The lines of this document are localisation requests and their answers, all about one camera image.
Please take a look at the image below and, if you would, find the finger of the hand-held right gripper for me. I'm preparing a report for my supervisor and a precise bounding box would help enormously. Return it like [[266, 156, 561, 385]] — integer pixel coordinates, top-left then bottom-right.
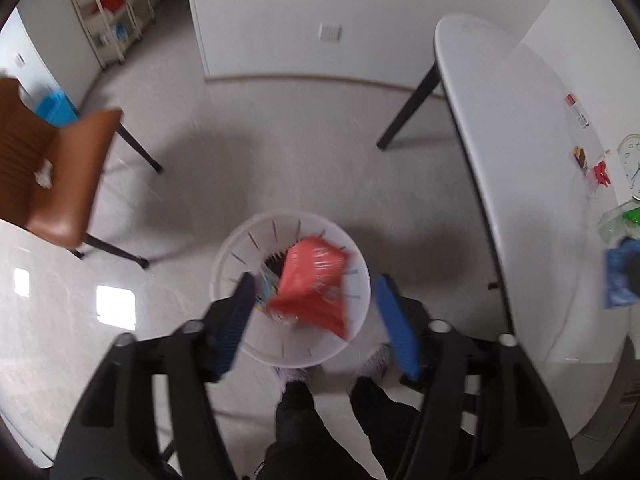
[[606, 238, 640, 310]]

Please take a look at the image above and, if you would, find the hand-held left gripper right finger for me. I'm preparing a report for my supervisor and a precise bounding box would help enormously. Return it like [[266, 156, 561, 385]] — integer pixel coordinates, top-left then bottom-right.
[[374, 273, 581, 480]]

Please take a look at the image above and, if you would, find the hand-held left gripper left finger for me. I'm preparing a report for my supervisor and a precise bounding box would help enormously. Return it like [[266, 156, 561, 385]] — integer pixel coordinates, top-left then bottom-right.
[[49, 271, 257, 480]]

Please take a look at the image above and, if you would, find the white slotted waste bin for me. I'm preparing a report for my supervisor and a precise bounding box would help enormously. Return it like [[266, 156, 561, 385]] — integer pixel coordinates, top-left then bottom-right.
[[209, 210, 372, 367]]

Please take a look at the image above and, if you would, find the red snack packet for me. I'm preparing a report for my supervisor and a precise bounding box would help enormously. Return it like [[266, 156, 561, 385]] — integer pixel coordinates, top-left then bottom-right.
[[267, 235, 350, 338]]

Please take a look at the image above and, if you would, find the person's right shoe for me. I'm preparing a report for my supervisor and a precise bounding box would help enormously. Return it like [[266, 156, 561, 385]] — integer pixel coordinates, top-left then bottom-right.
[[352, 344, 394, 382]]

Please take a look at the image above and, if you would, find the person's shoe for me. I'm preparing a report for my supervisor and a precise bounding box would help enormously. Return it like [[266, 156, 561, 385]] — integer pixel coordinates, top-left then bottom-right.
[[272, 365, 309, 392], [352, 344, 394, 382]]

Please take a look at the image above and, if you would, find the clear packet with green item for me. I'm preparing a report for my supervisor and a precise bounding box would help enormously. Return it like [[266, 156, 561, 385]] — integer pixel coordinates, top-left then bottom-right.
[[598, 201, 640, 242]]

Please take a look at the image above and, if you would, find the person's left shoe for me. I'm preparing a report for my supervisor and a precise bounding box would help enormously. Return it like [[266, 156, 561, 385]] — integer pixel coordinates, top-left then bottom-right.
[[272, 365, 309, 392]]

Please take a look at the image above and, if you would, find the person's right leg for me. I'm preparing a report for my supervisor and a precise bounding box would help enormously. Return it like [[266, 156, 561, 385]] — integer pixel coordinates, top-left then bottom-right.
[[349, 376, 431, 478]]

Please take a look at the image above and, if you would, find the person's leg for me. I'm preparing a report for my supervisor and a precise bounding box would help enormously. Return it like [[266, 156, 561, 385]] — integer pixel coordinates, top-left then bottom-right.
[[252, 380, 373, 480], [349, 376, 431, 478]]

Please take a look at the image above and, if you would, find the white round clock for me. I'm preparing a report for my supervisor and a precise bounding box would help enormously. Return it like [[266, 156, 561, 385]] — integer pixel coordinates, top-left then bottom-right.
[[617, 133, 640, 202]]

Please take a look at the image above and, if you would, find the person's left leg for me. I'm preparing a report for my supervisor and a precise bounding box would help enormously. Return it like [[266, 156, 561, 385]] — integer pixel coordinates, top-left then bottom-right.
[[252, 380, 373, 480]]

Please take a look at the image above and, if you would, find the black table leg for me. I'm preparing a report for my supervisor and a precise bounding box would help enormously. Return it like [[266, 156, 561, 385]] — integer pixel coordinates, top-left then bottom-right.
[[376, 62, 442, 151]]

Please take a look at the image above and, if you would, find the brown leather chair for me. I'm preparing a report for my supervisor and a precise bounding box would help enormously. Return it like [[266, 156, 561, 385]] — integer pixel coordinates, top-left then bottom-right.
[[0, 76, 164, 269]]

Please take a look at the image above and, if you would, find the white crumpled tissue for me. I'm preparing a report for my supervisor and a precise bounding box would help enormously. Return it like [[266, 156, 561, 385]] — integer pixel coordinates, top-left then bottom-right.
[[33, 159, 55, 189]]

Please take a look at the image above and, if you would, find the blue storage box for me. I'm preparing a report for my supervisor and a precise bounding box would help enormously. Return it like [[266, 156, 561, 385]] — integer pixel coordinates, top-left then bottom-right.
[[36, 89, 81, 129]]

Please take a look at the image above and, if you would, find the white jug with blue label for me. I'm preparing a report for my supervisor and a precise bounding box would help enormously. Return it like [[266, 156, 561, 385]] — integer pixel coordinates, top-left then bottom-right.
[[102, 24, 130, 47]]

